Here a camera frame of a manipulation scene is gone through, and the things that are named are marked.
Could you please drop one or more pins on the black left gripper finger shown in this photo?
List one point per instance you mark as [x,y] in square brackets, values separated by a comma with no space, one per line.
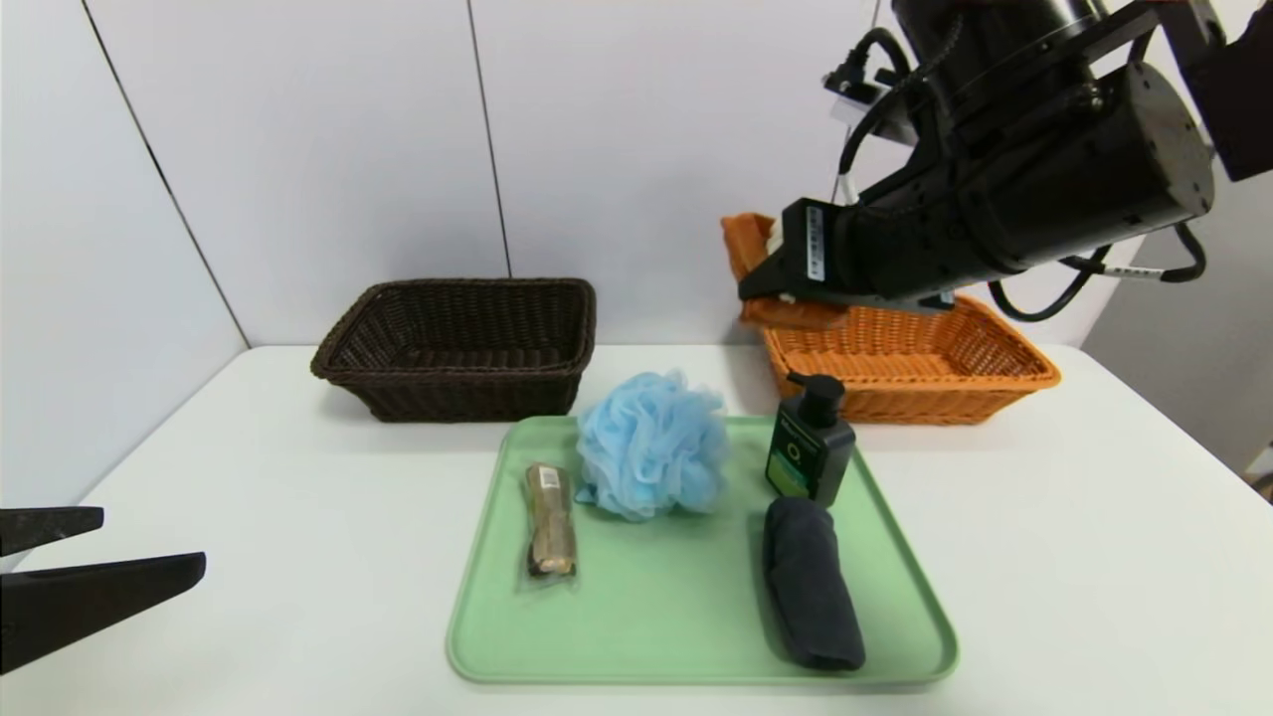
[90,602]
[45,527]

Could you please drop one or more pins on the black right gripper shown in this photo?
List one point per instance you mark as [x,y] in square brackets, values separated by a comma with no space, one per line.
[814,246]

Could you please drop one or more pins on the toy waffle with fruit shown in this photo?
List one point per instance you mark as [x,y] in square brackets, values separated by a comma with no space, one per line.
[746,244]

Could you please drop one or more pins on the blue mesh bath loofah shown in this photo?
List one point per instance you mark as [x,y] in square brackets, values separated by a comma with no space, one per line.
[651,447]

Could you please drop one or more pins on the dark grey towel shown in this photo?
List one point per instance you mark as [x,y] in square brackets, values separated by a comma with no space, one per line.
[811,587]

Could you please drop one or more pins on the plastic snack roll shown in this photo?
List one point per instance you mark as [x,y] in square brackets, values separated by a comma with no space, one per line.
[550,522]

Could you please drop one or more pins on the orange wicker basket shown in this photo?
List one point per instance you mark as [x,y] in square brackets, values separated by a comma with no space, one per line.
[945,378]

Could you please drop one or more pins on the dark brown wicker basket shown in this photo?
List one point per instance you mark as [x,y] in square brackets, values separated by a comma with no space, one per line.
[448,393]

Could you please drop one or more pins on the dark green pump bottle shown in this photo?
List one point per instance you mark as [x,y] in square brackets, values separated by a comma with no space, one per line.
[811,452]

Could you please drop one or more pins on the light green plastic tray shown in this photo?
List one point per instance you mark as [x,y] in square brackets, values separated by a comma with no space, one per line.
[676,597]

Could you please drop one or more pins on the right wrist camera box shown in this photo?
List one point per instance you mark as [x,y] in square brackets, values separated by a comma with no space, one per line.
[816,244]

